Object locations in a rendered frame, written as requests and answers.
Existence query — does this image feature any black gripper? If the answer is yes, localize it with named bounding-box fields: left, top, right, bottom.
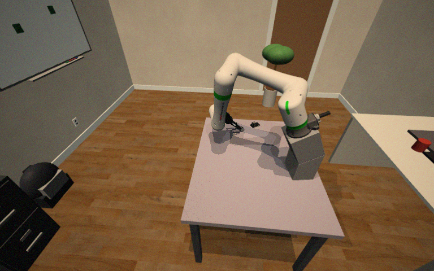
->
left=226, top=116, right=244, bottom=131

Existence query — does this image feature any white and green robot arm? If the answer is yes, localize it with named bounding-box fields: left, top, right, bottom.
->
left=209, top=53, right=331, bottom=138

